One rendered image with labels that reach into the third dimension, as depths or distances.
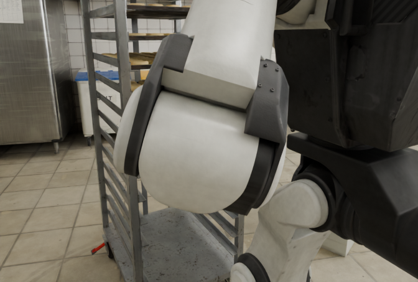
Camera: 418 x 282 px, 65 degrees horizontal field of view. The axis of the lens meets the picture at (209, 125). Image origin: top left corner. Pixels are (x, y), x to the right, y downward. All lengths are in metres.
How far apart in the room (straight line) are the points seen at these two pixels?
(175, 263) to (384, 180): 1.21
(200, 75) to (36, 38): 3.08
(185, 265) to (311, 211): 1.06
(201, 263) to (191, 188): 1.35
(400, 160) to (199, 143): 0.41
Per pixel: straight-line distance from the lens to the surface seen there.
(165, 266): 1.60
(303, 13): 0.50
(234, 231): 1.49
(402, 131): 0.50
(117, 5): 1.04
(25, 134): 3.48
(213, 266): 1.59
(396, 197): 0.55
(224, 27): 0.28
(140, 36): 1.09
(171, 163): 0.25
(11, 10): 3.35
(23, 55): 3.34
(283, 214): 0.67
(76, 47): 4.17
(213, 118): 0.26
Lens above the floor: 1.15
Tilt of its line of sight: 16 degrees down
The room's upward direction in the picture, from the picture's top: straight up
